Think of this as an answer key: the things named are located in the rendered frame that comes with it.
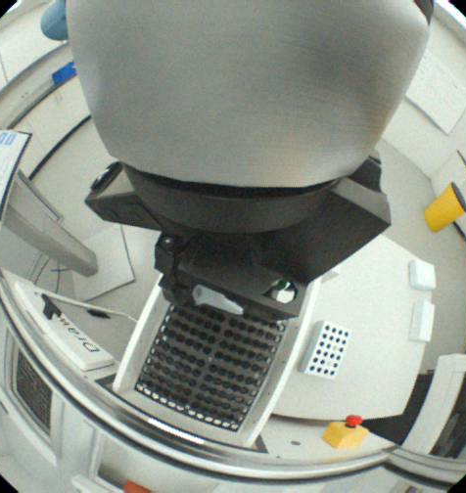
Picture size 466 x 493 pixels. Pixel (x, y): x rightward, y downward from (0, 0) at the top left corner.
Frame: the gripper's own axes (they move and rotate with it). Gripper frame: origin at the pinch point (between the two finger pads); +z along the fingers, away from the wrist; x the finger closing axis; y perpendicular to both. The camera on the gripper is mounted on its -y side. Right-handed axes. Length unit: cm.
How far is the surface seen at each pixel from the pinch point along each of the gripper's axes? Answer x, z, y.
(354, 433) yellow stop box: -18.8, 7.0, 36.5
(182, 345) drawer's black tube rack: -9.7, 7.8, 0.0
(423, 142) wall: 304, 41, 200
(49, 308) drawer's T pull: -18.7, 6.9, -26.5
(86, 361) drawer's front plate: -21.0, 6.1, -13.0
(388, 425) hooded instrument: -29, 34, 87
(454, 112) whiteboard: 298, -51, 215
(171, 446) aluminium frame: -22.8, -0.1, 4.8
